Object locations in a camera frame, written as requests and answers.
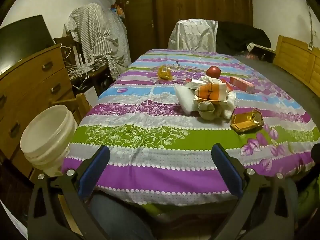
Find orange white medicine box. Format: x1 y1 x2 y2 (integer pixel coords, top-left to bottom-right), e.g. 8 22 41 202
194 82 228 103

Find dark wooden chair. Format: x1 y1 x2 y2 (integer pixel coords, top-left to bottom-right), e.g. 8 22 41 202
53 35 83 68

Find dark wooden door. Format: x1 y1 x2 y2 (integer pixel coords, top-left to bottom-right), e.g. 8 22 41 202
115 0 157 67

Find brown wooden wardrobe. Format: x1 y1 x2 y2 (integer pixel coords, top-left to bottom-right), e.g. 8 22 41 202
154 0 254 53

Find colourful hanging cloth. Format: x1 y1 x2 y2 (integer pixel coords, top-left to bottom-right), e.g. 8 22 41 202
110 2 125 19

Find white cloth bundle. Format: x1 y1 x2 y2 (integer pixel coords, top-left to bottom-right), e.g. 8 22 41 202
174 83 200 114

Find small white box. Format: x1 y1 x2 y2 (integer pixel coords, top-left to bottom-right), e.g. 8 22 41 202
185 79 213 90

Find black jacket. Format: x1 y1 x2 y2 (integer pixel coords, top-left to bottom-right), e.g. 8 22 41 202
215 21 272 55

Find person's jeans leg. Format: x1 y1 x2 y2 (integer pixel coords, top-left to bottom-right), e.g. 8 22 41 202
87 194 155 240

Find white plastic bucket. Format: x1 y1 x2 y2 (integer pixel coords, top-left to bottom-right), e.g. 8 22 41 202
19 105 78 177

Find black television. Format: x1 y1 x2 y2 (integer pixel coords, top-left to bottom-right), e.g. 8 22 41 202
0 15 55 64

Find white cable bundle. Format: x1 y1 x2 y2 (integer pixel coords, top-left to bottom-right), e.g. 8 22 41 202
60 45 110 90

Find gold plastic tray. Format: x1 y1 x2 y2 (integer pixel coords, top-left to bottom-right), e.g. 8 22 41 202
230 109 264 133

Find wooden headboard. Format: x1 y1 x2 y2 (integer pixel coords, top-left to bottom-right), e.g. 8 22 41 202
272 35 320 98

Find white router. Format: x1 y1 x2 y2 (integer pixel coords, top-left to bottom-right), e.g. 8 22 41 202
72 46 95 67

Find crumpled beige paper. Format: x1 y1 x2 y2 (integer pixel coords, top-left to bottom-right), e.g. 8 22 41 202
197 101 216 120

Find yellow candy wrapper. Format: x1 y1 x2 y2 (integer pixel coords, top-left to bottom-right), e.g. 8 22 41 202
157 65 173 81

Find pink carton box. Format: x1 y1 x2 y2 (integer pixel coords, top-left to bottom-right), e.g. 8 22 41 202
229 76 256 94

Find white plastic covered chair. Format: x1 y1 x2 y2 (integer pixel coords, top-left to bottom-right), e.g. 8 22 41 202
167 19 218 53

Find grey wall cable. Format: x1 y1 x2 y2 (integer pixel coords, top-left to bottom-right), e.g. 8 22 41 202
306 0 314 50

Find light wooden chair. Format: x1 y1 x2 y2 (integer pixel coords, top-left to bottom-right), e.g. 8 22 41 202
49 93 92 125

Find striped floral blanket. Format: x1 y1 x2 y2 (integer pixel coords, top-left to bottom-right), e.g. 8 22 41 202
61 49 316 207

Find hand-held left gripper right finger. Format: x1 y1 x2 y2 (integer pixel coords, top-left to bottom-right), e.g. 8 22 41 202
211 143 297 240

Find grey striped cloth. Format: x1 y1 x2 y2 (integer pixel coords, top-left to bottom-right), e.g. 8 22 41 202
64 2 132 80

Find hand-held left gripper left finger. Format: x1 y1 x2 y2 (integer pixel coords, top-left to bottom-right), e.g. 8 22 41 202
27 145 110 240

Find grey bed sheet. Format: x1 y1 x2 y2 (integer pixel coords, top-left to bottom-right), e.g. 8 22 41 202
232 55 320 120

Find wooden dresser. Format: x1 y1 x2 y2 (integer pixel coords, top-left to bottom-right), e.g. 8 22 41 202
0 44 75 178

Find white tissue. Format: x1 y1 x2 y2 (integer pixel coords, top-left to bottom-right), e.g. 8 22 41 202
222 90 237 119

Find red apple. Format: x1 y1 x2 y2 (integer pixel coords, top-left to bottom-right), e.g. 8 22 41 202
206 66 221 78

